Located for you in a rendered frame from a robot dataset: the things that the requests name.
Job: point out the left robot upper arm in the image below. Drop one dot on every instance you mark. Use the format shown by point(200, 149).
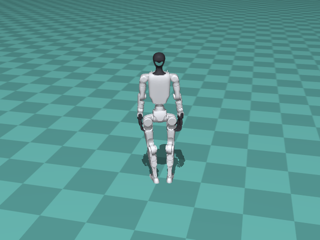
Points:
point(142, 85)

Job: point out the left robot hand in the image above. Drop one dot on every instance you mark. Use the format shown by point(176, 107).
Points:
point(140, 121)

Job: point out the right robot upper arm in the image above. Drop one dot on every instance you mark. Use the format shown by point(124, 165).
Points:
point(176, 86)

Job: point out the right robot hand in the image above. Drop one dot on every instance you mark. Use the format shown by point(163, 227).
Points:
point(179, 123)

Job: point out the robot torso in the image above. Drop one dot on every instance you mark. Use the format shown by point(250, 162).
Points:
point(159, 92)

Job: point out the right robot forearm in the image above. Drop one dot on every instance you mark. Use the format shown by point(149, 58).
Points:
point(179, 106)

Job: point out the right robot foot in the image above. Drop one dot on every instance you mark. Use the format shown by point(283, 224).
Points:
point(170, 178)

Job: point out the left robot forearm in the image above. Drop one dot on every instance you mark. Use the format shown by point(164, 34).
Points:
point(140, 106)

